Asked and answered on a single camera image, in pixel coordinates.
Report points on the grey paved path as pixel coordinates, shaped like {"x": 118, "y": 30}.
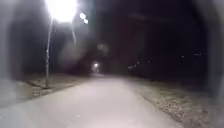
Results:
{"x": 100, "y": 106}

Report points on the dry grass verge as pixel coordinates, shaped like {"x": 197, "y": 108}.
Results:
{"x": 56, "y": 81}
{"x": 180, "y": 103}

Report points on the street lamp pole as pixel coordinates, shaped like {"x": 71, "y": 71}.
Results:
{"x": 47, "y": 60}

